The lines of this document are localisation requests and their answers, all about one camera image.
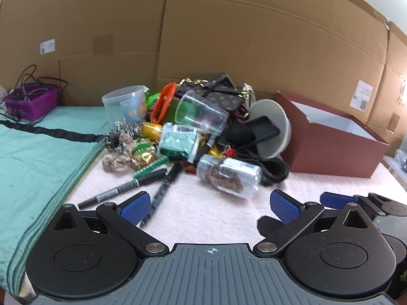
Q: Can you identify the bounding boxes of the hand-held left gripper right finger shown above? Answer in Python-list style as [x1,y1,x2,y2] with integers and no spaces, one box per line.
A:
[253,190,377,257]

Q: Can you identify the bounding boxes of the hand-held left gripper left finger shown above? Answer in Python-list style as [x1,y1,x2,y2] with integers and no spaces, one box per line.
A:
[51,191,168,258]

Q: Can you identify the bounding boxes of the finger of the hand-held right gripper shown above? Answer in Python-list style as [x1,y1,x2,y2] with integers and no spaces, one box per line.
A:
[257,215,284,238]
[320,192,360,211]

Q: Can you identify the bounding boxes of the brown cardboard box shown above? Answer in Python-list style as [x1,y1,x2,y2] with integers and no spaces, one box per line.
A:
[275,90,390,178]

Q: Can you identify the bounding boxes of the slim black marker white label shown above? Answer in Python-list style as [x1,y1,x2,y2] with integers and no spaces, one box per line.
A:
[77,168,168,210]

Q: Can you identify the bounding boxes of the green striped stick packet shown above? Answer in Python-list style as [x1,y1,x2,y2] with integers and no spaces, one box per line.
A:
[133,156,169,178]

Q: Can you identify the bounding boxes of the beige scrunchie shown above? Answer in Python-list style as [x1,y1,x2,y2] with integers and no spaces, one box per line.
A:
[102,132,134,171]

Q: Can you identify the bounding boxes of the cookie packet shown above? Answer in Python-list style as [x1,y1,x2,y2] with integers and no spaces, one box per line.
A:
[130,138,158,169]

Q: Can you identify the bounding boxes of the clear jar of nuts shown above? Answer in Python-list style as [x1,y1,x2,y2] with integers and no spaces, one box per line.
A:
[197,154,264,200]

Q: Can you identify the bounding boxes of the pink towel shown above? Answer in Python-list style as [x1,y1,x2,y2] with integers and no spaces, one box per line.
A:
[17,143,407,302]

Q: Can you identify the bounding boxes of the steel wool scrubber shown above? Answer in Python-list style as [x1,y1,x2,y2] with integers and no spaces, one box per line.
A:
[103,122,143,151]

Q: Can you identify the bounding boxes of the yellow bottle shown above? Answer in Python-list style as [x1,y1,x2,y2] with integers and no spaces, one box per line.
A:
[141,122,164,141]

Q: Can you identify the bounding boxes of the green sponge packet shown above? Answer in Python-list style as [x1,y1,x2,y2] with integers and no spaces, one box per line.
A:
[158,122,201,162]

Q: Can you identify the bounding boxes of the black phone case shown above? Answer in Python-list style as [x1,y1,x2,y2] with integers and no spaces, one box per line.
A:
[245,116,281,143]

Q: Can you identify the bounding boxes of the black fuzzy ball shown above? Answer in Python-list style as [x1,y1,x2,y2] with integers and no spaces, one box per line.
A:
[223,124,256,145]

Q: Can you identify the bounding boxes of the yellow packet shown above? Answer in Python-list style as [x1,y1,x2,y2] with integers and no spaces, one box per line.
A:
[199,135,227,160]

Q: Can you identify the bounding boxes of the thick black marker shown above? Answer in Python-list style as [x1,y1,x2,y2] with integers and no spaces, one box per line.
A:
[193,134,217,163]

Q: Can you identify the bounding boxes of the white bowl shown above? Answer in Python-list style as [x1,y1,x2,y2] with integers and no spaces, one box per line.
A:
[248,99,292,159]

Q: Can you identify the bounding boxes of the clear plastic tub blue label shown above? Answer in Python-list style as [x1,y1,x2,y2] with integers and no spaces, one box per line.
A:
[102,85,150,124]

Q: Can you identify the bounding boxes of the green bottle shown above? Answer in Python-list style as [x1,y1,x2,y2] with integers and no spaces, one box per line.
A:
[144,91,191,124]

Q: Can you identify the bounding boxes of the teal cloth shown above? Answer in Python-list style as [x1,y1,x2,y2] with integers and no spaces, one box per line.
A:
[0,105,110,297]

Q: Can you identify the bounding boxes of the orange comb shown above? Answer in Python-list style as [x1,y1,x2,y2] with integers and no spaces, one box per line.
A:
[150,83,177,124]

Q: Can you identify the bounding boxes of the clear plastic cup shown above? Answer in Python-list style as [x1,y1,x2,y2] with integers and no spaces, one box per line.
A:
[174,89,230,135]

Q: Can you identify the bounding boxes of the brown patterned purse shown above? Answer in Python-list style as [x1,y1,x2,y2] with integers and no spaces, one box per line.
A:
[176,78,248,119]

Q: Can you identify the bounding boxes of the purple basket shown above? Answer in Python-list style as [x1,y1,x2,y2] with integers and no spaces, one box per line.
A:
[4,83,61,122]

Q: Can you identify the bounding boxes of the large cardboard panels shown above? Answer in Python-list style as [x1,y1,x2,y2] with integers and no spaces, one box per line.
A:
[0,0,407,166]

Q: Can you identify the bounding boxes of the black coiled cable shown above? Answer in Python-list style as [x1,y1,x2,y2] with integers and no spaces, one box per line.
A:
[237,152,290,186]

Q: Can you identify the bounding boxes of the black strap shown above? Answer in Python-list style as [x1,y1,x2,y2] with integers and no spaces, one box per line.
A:
[0,119,105,143]

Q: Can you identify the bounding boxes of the white cable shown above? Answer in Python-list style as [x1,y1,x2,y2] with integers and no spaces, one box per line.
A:
[242,83,257,109]

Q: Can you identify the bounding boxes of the tangle of cables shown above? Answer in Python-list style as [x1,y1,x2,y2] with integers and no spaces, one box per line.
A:
[6,64,68,122]

